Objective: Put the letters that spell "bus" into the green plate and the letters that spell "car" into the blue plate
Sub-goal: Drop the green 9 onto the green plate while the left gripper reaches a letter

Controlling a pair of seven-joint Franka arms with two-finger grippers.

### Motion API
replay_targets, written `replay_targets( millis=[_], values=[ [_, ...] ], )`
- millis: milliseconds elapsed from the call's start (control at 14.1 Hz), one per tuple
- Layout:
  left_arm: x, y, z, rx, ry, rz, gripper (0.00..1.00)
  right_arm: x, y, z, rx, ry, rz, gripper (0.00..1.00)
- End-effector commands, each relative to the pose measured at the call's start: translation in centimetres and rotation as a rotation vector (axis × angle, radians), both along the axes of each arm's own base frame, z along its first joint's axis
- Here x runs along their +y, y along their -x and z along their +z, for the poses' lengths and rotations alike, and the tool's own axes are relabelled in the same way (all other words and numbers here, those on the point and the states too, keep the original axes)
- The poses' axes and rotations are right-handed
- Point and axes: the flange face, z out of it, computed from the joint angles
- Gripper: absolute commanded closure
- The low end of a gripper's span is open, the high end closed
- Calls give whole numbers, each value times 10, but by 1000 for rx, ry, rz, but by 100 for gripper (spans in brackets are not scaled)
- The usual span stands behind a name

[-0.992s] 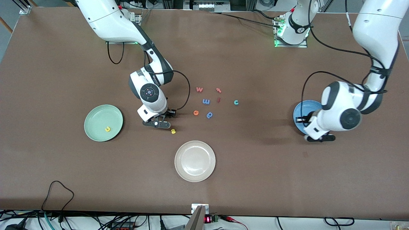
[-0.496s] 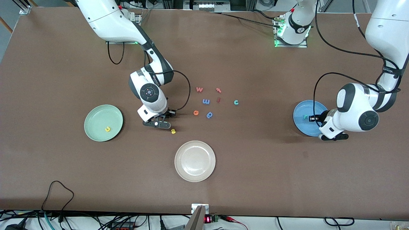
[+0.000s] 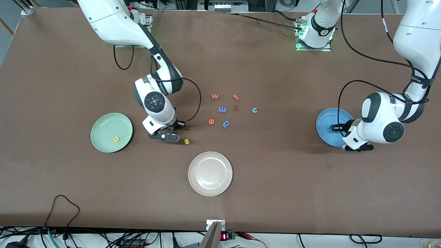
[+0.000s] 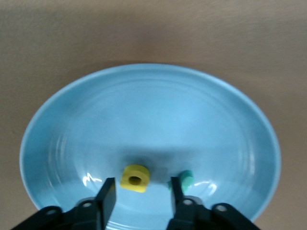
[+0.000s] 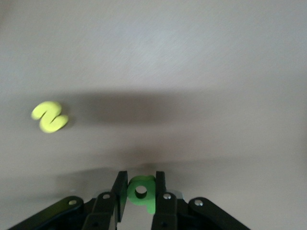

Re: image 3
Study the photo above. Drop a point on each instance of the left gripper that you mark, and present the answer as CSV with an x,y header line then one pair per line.
x,y
342,128

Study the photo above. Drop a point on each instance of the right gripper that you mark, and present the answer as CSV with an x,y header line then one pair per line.
x,y
177,124

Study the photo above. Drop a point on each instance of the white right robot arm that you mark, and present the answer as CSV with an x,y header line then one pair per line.
x,y
113,20

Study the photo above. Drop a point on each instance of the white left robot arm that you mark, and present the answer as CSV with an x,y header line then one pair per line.
x,y
417,38

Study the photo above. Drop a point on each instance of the blue plate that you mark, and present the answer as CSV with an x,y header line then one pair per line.
x,y
325,136

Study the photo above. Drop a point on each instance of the blue letter p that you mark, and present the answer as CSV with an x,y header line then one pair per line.
x,y
224,126

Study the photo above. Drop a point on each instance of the orange-red letter w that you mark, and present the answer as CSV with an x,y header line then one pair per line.
x,y
215,97

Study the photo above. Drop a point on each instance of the blue letter m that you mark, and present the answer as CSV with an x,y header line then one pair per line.
x,y
222,109

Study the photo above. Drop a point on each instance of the pale green plate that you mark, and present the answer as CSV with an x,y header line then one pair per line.
x,y
106,127

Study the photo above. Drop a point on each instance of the white marker plate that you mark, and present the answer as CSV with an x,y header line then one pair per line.
x,y
209,224

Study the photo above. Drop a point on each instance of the red digit display module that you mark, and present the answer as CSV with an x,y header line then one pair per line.
x,y
224,237

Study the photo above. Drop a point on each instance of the metal control box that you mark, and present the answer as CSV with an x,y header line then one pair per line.
x,y
224,6

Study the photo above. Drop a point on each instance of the wooden rod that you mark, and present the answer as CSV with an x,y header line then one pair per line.
x,y
7,27

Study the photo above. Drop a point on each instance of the metal corner bracket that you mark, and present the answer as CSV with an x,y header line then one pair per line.
x,y
27,11

